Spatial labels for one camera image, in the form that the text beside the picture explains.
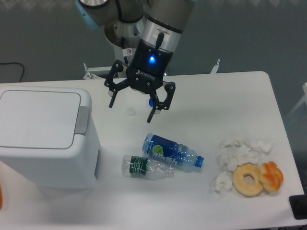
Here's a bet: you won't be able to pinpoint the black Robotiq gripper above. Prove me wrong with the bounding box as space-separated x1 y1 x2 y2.
104 39 176 123

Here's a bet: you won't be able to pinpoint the white push-lid trash can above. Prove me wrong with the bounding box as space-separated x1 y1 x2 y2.
0 86 100 189

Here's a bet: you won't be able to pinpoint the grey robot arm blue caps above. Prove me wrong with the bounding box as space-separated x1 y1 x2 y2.
76 0 195 121

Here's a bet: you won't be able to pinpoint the blue bottle cap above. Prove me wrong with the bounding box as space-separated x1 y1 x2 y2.
148 98 154 107

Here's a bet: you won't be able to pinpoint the white bottle cap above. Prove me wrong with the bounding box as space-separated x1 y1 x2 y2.
127 107 136 116

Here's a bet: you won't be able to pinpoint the blue label plastic bottle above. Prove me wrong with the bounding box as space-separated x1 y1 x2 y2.
142 133 204 172

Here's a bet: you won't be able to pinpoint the green label clear bottle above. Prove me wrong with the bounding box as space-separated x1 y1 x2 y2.
121 155 175 180

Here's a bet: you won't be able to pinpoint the crumpled white tissue upper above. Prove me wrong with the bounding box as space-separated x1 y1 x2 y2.
220 136 244 149

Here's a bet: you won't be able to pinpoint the crumpled white tissue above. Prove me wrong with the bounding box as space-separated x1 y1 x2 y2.
218 147 259 172
214 172 233 197
250 139 273 154
220 136 244 149

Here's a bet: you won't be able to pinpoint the crumpled white tissue middle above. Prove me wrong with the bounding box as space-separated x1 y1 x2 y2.
218 147 259 172

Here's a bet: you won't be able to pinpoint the crumpled white tissue lower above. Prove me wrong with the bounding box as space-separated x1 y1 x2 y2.
214 172 233 197

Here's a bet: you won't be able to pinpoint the crumpled white tissue right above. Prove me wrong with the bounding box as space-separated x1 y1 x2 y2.
250 139 273 154

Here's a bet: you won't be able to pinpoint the orange glazed twisted bread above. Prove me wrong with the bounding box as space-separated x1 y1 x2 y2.
259 161 283 192

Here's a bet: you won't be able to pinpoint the orange object at edge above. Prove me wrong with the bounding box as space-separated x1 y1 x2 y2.
0 185 3 210

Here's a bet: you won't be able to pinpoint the black device at edge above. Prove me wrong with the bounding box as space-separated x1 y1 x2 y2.
289 195 307 220

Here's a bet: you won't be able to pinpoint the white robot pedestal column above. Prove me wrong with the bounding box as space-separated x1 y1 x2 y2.
113 45 136 67

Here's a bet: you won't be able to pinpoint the white metal base frame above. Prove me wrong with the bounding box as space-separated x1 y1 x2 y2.
83 59 220 80

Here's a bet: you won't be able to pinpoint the black cable on floor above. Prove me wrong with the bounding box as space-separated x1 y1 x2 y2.
0 62 25 83

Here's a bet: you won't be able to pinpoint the plain ring donut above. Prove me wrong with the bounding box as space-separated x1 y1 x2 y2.
232 163 263 197

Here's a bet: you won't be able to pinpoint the white frame at right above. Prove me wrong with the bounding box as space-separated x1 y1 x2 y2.
286 82 307 120

